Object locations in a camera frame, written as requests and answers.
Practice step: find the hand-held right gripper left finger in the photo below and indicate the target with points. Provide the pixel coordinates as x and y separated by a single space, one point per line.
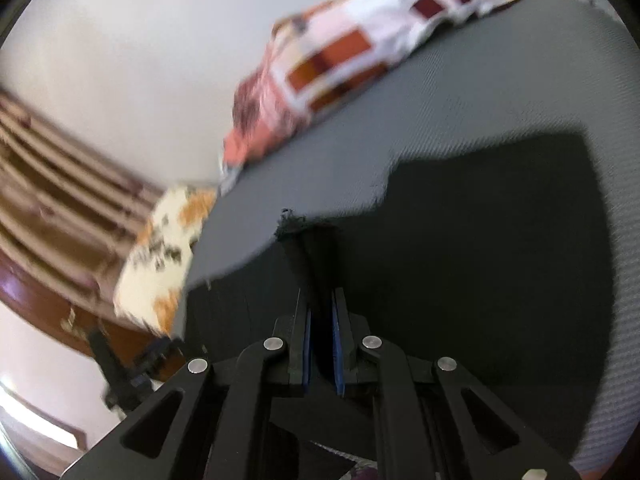
307 350

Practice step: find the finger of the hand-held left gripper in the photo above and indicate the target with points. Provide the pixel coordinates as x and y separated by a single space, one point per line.
162 357

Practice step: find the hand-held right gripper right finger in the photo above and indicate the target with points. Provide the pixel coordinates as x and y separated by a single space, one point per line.
339 350

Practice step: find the black pants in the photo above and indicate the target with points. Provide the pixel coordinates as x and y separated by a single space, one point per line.
475 260

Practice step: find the white floral pillow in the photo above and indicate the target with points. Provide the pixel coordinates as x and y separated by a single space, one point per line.
160 260

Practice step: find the beige striped curtain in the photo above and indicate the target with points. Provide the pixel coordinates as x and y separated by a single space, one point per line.
60 210

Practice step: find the grey mesh mattress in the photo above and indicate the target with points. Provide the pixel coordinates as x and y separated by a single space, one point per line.
450 110

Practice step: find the pink white printed pillow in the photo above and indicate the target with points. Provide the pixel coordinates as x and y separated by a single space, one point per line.
350 50

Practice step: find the brown wooden frame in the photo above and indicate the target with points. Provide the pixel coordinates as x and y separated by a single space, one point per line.
40 300

